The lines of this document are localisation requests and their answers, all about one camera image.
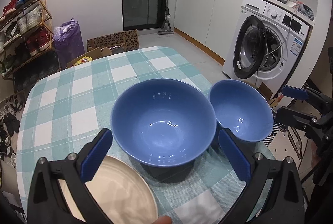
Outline beige plate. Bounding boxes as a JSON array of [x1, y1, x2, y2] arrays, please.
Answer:
[[57, 155, 159, 224]]

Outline large blue bowl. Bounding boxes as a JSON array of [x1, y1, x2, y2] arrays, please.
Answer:
[[110, 79, 217, 168]]

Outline white kitchen cabinet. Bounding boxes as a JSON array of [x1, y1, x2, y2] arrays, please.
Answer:
[[174, 0, 243, 65]]

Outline left human hand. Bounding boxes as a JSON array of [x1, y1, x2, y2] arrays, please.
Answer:
[[152, 215, 172, 224]]

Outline teal checkered tablecloth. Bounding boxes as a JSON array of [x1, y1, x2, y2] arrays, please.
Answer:
[[16, 47, 245, 223]]

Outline white washing machine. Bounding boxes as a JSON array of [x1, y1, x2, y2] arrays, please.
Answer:
[[222, 0, 311, 101]]

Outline open cardboard box with snacks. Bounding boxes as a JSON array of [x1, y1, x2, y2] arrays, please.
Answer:
[[67, 47, 112, 68]]

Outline purple plastic bag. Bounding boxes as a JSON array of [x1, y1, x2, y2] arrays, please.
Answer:
[[53, 18, 85, 69]]

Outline patterned cardboard box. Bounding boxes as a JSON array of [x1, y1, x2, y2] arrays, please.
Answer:
[[86, 30, 140, 52]]

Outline wooden shoe rack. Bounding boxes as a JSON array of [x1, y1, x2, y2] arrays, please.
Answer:
[[1, 0, 55, 80]]

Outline red high-top shoes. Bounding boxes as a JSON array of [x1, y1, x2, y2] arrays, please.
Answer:
[[26, 27, 51, 57]]

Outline stick vacuum cleaner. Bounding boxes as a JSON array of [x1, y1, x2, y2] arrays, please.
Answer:
[[158, 7, 174, 35]]

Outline red sneaker on rack top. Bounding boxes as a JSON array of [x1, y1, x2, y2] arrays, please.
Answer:
[[3, 0, 18, 17]]

